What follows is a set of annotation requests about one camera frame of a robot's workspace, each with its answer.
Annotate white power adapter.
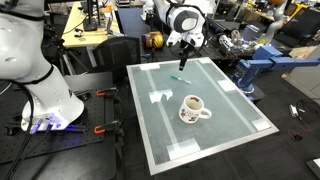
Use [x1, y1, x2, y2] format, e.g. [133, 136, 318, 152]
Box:
[288, 104, 300, 119]

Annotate orange black bar clamp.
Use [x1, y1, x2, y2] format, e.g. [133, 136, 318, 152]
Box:
[95, 86, 122, 105]
[93, 119, 125, 138]

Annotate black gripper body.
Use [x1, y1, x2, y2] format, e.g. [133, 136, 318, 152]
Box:
[180, 41, 197, 61]

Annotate black monitor stand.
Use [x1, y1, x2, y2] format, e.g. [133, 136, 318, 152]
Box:
[82, 0, 102, 33]

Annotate brass coloured spool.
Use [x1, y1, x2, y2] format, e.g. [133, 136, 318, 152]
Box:
[142, 31, 166, 51]

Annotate red floor cable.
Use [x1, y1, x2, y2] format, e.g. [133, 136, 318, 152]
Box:
[286, 127, 315, 142]

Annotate silver robot hand device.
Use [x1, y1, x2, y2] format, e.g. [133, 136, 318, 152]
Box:
[217, 28, 247, 52]

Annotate light wooden desk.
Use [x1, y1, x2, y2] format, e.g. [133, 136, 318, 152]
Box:
[61, 1, 123, 50]

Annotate black tripod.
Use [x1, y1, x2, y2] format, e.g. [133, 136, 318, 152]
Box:
[49, 37, 90, 77]

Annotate green pen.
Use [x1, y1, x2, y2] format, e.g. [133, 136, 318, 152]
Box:
[170, 75, 193, 85]

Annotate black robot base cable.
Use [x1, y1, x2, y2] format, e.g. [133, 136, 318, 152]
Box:
[3, 80, 38, 180]

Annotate white mug with red print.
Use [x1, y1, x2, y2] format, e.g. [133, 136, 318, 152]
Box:
[178, 94, 213, 125]

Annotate black mesh office chair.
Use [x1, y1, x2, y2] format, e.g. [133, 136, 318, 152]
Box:
[91, 35, 143, 85]

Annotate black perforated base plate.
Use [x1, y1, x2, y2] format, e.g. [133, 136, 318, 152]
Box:
[0, 89, 118, 165]

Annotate glass table board metal frame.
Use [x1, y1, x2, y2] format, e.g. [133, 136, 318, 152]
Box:
[125, 56, 280, 176]

